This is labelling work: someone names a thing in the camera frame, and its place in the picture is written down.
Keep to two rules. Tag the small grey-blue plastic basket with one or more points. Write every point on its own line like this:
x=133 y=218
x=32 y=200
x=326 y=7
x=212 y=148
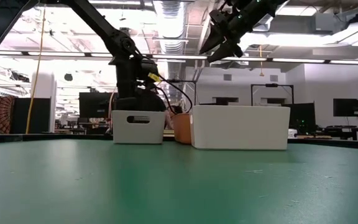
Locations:
x=138 y=133

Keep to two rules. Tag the large white plastic basket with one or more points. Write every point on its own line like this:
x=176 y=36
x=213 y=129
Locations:
x=241 y=127

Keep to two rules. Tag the small black ceiling speaker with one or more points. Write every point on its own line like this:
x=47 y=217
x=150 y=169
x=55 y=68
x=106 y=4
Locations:
x=68 y=77

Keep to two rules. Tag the small white device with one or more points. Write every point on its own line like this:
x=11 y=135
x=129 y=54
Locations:
x=292 y=133

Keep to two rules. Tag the black desk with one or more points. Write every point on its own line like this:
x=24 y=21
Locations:
x=340 y=128

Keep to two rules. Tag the black wall screen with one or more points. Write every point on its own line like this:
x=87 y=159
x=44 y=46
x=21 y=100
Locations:
x=346 y=107

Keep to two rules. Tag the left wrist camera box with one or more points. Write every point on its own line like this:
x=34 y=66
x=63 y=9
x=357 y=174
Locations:
x=149 y=67

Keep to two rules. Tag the silver corrugated air duct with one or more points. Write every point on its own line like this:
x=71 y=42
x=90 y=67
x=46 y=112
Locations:
x=170 y=25

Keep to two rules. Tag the black computer monitor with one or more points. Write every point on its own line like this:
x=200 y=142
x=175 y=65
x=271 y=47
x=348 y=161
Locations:
x=95 y=104
x=303 y=116

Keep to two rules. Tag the grey wall vent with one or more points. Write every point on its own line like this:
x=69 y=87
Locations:
x=227 y=77
x=273 y=78

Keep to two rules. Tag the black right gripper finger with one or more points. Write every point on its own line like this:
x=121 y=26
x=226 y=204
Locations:
x=228 y=52
x=214 y=39

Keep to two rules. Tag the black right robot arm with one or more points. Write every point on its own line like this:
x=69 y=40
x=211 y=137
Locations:
x=266 y=7

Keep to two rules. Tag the long ceiling light bar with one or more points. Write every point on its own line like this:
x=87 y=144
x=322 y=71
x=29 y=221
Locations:
x=297 y=60

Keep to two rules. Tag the orange plastic basket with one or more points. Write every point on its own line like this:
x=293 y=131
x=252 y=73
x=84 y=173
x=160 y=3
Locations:
x=182 y=130

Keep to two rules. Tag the black partition panel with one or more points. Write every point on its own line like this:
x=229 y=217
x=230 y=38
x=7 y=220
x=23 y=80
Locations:
x=31 y=115

